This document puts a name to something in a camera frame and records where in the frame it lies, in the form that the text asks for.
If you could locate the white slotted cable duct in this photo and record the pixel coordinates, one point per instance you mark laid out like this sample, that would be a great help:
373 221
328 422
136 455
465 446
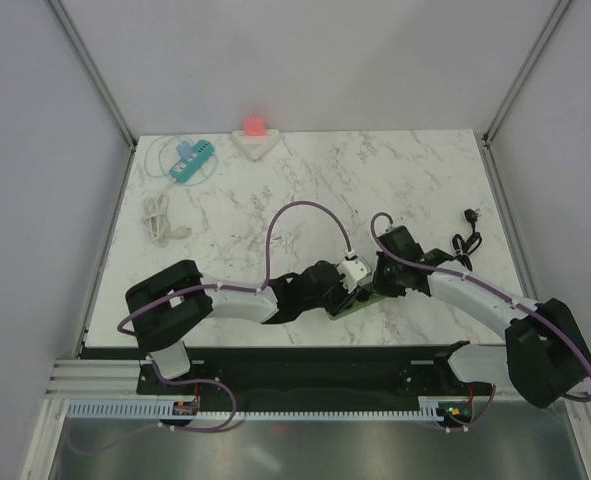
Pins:
122 409

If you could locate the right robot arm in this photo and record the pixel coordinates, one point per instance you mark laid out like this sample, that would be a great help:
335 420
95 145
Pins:
543 356

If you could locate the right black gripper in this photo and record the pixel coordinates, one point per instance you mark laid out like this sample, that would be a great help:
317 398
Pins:
377 284

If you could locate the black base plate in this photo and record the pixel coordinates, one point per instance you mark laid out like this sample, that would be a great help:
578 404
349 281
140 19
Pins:
413 370

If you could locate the light blue plug adapter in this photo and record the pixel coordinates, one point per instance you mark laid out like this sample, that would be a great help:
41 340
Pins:
184 149

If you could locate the green power strip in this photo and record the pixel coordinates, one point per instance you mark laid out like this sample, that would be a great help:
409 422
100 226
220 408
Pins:
356 306

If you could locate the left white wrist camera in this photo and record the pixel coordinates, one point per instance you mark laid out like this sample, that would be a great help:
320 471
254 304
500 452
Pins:
354 271

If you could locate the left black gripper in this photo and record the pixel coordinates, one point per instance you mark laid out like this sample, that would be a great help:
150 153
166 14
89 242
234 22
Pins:
344 299

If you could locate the teal power strip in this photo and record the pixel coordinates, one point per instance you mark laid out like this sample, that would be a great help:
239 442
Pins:
184 169

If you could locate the white triangular socket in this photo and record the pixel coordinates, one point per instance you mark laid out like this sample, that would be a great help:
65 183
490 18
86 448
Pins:
256 147

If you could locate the red plug adapter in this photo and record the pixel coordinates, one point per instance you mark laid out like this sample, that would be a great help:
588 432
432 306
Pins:
254 126

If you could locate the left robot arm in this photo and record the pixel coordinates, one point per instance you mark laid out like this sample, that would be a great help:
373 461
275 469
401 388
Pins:
164 308

